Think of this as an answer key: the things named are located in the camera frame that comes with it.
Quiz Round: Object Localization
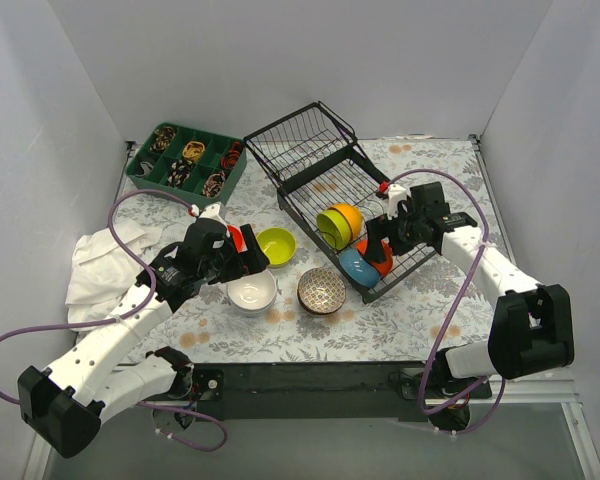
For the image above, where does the red orange bowl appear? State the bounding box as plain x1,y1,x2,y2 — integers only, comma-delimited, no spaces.
228,225,245,252

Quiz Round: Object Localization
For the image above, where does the lime green bowl back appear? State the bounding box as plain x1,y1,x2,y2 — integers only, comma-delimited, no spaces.
256,227,296,268

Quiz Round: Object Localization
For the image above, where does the lime green bowl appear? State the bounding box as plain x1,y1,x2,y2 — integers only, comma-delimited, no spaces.
316,209,352,250
256,227,296,268

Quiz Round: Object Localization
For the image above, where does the yellow orange bowl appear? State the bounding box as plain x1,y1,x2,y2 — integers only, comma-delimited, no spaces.
329,203,364,240

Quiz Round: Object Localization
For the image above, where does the lime green bowl front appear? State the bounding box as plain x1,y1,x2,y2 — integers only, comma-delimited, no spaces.
316,209,352,250

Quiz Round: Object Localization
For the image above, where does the blue bowl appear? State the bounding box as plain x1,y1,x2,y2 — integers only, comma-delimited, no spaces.
339,249,380,288

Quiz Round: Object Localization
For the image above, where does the brown patterned bowl row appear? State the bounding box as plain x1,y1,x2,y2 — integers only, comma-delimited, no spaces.
297,268,346,298
298,296,346,317

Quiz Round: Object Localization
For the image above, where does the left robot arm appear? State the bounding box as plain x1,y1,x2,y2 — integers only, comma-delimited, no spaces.
17,218,269,458

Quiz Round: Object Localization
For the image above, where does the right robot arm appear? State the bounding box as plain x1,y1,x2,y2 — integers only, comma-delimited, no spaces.
364,182,575,398

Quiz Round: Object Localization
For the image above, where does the pink floral rolled belt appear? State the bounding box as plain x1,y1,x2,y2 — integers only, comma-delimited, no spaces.
201,170,228,198

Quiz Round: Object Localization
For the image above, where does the green compartment organizer tray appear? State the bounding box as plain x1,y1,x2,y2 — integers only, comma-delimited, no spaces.
126,123,247,208

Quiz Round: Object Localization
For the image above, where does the dark floral rolled belt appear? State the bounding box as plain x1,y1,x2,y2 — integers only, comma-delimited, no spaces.
166,159,195,189

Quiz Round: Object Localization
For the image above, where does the floral patterned table mat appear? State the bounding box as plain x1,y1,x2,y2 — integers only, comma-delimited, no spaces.
115,139,510,363

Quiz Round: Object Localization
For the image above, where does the red black rolled belt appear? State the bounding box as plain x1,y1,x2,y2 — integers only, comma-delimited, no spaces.
220,141,243,171

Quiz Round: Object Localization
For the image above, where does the yellow rolled belt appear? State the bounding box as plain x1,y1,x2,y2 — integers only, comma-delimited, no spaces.
181,140,206,164

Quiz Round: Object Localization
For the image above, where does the grey rolled belt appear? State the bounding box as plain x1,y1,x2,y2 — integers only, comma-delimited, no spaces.
132,160,154,178

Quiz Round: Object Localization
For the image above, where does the white crumpled cloth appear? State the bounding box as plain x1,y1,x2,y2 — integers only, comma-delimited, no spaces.
65,228,141,324

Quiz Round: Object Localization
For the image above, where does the brown patterned rolled belt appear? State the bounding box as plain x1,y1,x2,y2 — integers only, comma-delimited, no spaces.
150,125,178,153

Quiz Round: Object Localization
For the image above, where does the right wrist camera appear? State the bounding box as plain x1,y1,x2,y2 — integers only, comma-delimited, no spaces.
377,181,408,220

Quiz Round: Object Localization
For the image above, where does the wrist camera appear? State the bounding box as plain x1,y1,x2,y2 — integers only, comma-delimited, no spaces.
198,202,226,224
377,181,408,220

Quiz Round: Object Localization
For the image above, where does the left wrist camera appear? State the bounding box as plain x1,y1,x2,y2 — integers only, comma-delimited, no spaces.
198,202,226,224

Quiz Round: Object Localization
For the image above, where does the black wire dish rack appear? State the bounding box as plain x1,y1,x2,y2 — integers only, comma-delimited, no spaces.
243,101,444,305

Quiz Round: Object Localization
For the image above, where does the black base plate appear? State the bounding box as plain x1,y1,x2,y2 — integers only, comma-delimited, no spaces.
182,360,494,422

